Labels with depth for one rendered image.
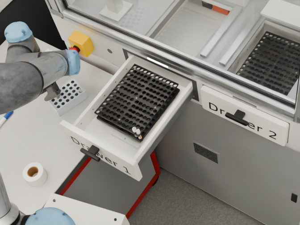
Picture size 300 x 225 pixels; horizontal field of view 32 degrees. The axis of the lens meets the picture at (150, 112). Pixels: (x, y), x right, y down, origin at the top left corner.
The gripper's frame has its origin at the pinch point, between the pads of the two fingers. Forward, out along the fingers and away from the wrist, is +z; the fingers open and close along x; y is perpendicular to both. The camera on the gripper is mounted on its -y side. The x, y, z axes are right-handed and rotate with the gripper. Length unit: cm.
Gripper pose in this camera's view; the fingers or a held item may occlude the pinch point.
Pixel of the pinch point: (57, 93)
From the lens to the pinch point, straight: 185.6
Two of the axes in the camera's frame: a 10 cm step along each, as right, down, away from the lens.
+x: 6.0, 6.1, -5.2
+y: -7.8, 5.8, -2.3
